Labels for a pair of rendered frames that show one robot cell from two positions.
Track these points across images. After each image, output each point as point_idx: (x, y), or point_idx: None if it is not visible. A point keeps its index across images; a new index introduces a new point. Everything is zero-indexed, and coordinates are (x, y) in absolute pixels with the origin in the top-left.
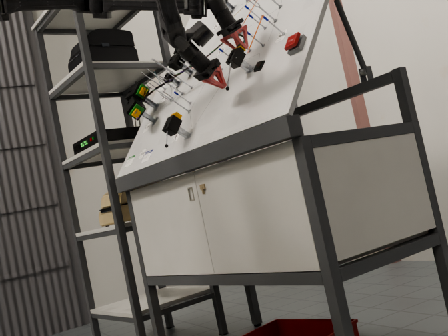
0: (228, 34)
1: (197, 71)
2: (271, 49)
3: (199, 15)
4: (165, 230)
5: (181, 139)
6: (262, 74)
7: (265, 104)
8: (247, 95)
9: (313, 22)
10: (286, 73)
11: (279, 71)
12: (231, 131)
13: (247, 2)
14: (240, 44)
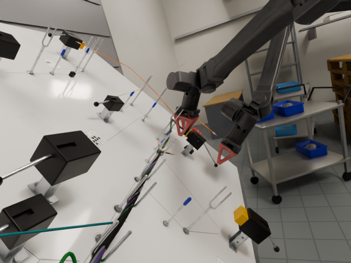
0: (197, 116)
1: (242, 143)
2: (176, 137)
3: None
4: None
5: (233, 260)
6: (198, 154)
7: (226, 169)
8: (212, 170)
9: (180, 123)
10: (209, 150)
11: (204, 150)
12: (240, 195)
13: (36, 76)
14: (190, 128)
